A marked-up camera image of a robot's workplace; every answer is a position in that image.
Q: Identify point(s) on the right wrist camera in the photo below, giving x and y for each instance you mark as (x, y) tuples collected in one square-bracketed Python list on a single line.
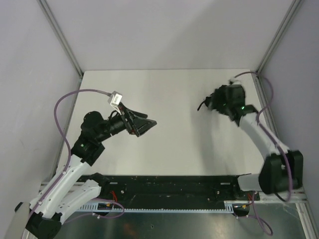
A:
[(234, 80)]

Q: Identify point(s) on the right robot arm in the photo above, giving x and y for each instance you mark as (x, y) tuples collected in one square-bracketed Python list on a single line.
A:
[(282, 169)]

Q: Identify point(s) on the left aluminium frame post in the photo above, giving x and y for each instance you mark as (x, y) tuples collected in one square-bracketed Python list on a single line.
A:
[(48, 13)]

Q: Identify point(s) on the right aluminium frame post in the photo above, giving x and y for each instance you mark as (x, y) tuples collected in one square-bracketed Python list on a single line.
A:
[(282, 29)]

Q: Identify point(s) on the aluminium frame post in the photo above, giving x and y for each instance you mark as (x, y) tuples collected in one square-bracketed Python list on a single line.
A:
[(48, 13), (282, 29)]

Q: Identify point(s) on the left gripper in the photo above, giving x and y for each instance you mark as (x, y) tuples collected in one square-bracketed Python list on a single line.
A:
[(129, 121)]

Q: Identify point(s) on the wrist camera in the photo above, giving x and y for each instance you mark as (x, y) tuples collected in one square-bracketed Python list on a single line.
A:
[(114, 100), (234, 80)]

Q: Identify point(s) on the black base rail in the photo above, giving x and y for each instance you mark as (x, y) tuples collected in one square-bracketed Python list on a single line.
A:
[(224, 187)]

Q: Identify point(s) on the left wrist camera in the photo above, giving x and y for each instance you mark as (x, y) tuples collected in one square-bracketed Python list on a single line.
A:
[(114, 100)]

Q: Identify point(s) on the black folding umbrella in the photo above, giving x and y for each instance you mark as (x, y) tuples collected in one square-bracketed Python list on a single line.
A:
[(208, 100)]

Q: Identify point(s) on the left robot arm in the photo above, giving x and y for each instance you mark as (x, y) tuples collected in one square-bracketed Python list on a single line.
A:
[(54, 204)]

